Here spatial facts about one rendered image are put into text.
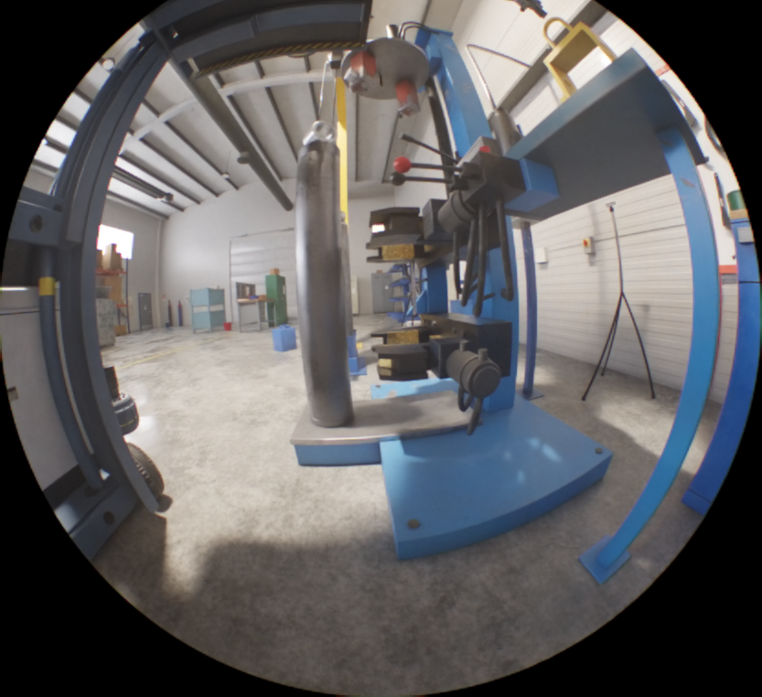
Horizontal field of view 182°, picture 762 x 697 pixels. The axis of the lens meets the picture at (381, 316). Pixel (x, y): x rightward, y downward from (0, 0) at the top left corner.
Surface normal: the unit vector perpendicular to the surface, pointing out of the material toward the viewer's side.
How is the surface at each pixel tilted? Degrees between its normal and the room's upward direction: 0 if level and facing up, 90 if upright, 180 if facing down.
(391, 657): 0
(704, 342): 90
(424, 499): 0
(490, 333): 90
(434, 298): 90
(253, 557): 0
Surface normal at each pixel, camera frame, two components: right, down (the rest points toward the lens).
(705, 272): -0.99, 0.06
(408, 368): 0.09, 0.07
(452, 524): -0.06, -1.00
